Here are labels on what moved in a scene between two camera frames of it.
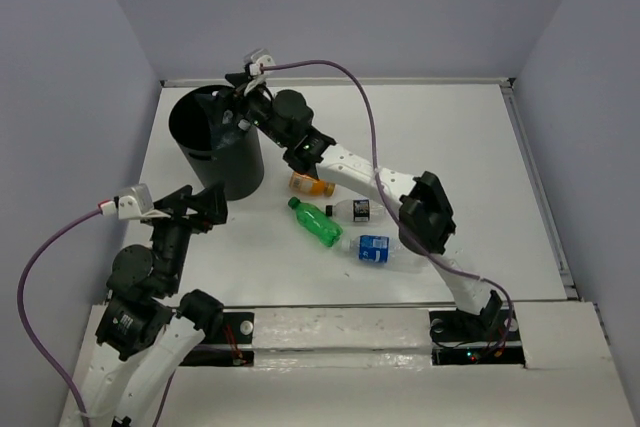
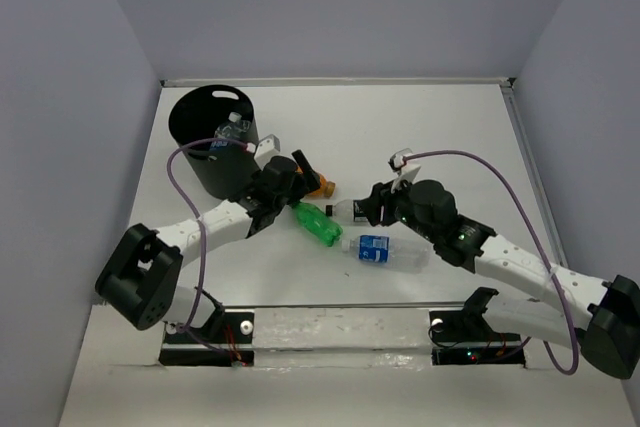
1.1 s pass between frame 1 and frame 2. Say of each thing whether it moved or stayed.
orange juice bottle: stayed
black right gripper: moved
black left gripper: moved
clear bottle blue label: stayed
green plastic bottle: stayed
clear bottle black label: stayed
